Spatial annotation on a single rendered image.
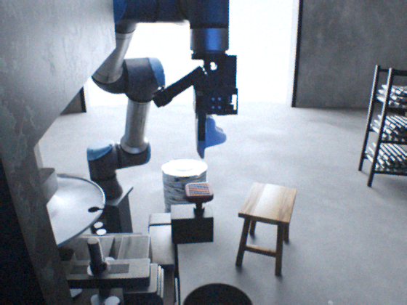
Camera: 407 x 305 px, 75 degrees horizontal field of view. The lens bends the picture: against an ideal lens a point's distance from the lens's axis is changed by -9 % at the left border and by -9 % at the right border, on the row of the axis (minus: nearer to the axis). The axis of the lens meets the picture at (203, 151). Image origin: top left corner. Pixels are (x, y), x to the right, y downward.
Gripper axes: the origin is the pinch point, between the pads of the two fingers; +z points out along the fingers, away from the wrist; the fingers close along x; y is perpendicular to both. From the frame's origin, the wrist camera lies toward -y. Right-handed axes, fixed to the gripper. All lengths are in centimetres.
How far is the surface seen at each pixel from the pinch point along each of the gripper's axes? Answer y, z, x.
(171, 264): -6.8, 20.7, -9.9
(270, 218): 36, 52, 49
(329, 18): 268, -73, 437
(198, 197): -0.5, 8.8, -3.3
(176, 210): -5.0, 14.1, 0.8
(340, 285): 71, 85, 34
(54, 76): -13.5, -19.5, -35.0
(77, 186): -26.1, 6.4, -0.9
